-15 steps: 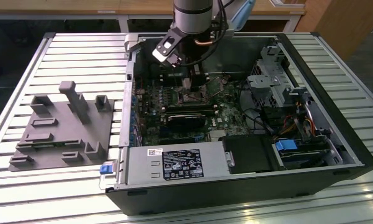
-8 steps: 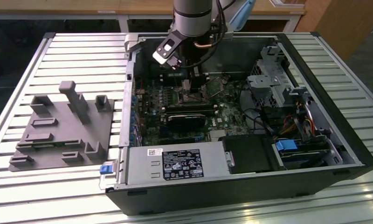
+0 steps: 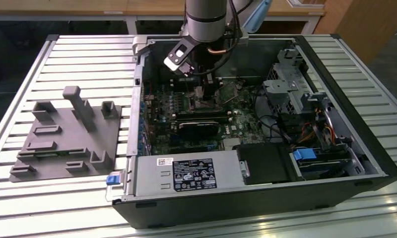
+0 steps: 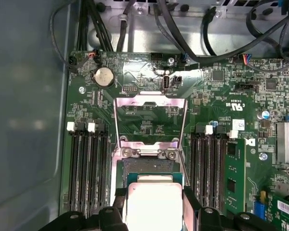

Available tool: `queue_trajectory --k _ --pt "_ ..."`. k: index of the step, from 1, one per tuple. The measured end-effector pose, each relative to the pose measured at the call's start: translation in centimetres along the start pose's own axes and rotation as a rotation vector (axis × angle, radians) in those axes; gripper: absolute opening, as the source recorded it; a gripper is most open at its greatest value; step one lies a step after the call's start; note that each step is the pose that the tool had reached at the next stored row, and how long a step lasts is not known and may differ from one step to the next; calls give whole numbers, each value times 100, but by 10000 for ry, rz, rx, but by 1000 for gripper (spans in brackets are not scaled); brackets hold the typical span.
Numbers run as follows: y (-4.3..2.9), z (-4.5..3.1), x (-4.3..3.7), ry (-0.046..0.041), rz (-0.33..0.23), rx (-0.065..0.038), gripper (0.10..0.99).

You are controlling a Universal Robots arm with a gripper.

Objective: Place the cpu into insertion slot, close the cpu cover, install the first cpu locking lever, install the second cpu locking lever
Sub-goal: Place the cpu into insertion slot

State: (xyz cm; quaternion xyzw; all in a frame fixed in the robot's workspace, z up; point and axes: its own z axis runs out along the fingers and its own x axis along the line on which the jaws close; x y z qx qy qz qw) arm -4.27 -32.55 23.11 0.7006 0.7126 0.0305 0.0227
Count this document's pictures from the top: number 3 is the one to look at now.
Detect black RAM slot bank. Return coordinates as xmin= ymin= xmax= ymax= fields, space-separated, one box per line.
xmin=176 ymin=110 xmax=230 ymax=122
xmin=171 ymin=75 xmax=206 ymax=91

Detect CPU socket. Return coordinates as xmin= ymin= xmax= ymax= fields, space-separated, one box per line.
xmin=186 ymin=91 xmax=224 ymax=111

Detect silver metal drive cage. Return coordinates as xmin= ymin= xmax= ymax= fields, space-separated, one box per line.
xmin=262 ymin=48 xmax=334 ymax=116

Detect green motherboard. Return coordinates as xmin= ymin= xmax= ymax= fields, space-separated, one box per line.
xmin=140 ymin=81 xmax=279 ymax=156

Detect black graphics card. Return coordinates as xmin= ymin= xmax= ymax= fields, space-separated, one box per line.
xmin=178 ymin=120 xmax=222 ymax=138

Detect hard disk in blue carrier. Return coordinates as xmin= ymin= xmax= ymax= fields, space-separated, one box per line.
xmin=294 ymin=148 xmax=354 ymax=180

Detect wooden cabinet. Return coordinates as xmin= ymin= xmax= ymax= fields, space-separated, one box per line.
xmin=312 ymin=0 xmax=397 ymax=64

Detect silver power supply with label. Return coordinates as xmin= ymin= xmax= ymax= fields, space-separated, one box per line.
xmin=132 ymin=150 xmax=246 ymax=198

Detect grey plastic parts rack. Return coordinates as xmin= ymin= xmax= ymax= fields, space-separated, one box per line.
xmin=8 ymin=85 xmax=123 ymax=183

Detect black open PC case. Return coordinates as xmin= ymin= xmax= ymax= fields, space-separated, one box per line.
xmin=111 ymin=33 xmax=397 ymax=230

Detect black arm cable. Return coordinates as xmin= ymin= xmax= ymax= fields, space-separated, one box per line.
xmin=207 ymin=0 xmax=248 ymax=75

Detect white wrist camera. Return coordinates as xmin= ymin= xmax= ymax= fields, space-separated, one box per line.
xmin=164 ymin=38 xmax=198 ymax=76

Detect black cable bundle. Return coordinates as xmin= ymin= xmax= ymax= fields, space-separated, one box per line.
xmin=256 ymin=115 xmax=294 ymax=145

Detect orange and yellow wires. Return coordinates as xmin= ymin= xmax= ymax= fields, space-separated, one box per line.
xmin=300 ymin=121 xmax=338 ymax=146

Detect wooden desk white frame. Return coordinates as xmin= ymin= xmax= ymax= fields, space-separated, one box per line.
xmin=0 ymin=0 xmax=327 ymax=35

